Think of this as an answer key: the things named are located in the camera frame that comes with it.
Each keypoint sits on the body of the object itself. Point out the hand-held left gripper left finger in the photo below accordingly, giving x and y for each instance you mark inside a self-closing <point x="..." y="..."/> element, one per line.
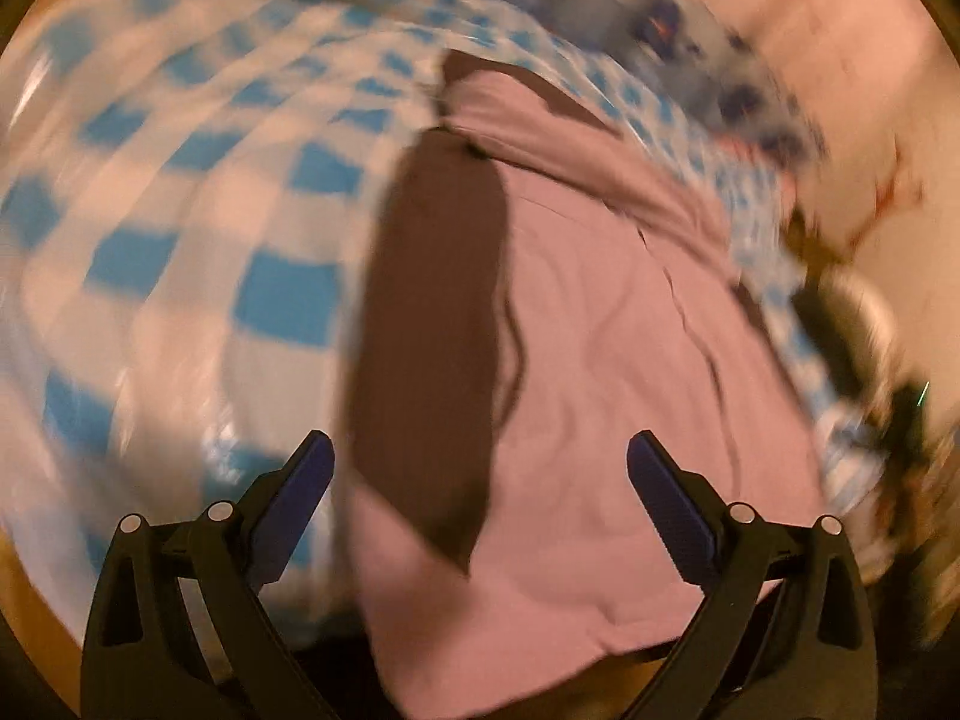
<point x="296" y="499"/>

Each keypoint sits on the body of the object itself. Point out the dark garment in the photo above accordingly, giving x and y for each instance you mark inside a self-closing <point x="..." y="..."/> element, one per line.
<point x="829" y="345"/>

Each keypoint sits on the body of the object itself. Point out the whale print curtain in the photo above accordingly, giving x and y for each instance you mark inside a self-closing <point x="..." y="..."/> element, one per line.
<point x="675" y="22"/>

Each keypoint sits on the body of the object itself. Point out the red tree wall sticker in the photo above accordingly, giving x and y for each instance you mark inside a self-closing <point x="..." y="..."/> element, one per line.
<point x="892" y="199"/>

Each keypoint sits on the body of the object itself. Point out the pink and brown jacket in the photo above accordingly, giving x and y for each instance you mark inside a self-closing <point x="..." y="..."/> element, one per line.
<point x="600" y="360"/>

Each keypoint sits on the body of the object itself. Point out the blue checked bed cover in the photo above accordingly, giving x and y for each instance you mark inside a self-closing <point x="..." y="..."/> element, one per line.
<point x="187" y="202"/>

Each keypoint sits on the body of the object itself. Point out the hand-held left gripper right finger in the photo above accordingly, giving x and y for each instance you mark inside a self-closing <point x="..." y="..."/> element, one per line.
<point x="664" y="499"/>

